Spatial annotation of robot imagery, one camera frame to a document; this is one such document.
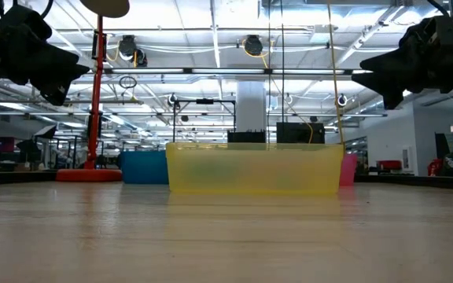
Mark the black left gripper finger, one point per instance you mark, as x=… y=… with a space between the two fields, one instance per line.
x=59 y=92
x=57 y=65

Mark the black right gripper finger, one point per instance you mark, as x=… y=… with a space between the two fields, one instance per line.
x=387 y=88
x=395 y=61

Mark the red desk lamp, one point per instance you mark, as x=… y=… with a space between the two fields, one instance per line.
x=94 y=118

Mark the pink plastic bin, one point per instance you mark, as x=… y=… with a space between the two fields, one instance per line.
x=348 y=169

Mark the black box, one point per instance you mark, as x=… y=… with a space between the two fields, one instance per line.
x=299 y=133

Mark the blue plastic bin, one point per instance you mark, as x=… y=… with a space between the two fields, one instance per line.
x=144 y=167

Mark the white pillar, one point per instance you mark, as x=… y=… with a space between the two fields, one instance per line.
x=250 y=106

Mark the yellow translucent plastic bin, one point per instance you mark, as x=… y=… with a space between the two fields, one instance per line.
x=254 y=169

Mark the black aluminium table frame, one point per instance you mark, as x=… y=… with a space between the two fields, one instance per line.
x=14 y=177

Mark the black background rig frame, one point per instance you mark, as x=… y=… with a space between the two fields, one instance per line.
x=205 y=101

